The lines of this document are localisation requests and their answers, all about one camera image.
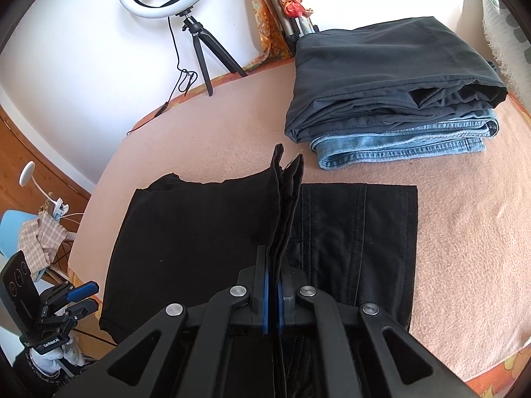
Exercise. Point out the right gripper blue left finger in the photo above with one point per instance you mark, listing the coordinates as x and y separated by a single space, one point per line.
209 350

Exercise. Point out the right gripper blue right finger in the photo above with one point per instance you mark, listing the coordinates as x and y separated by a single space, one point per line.
338 350

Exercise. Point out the black pants with pink trim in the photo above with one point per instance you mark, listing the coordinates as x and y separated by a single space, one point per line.
183 242

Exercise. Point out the left gloved hand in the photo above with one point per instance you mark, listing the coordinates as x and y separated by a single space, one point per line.
48 363

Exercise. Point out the checkered beige cloth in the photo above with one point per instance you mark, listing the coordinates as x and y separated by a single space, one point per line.
39 240

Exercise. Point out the light blue chair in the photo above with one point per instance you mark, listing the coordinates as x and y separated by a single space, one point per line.
11 223

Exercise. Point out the pink bed blanket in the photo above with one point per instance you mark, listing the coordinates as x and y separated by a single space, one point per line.
471 304

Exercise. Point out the white clip desk lamp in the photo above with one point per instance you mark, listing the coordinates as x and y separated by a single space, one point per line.
57 208

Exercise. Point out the wooden door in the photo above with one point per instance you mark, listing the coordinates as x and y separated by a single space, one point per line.
16 152

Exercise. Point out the folded blue jeans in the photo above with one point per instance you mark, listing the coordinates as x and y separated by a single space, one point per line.
455 136

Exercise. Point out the folded dark grey pants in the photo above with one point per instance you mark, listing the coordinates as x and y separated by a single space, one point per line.
400 74

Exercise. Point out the orange patterned scarf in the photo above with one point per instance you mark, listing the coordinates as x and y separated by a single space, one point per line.
273 46

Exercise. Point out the silver folded tripod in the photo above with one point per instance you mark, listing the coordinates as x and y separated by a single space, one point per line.
294 20

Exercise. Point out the green striped white pillow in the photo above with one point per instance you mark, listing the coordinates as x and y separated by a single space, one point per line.
509 46

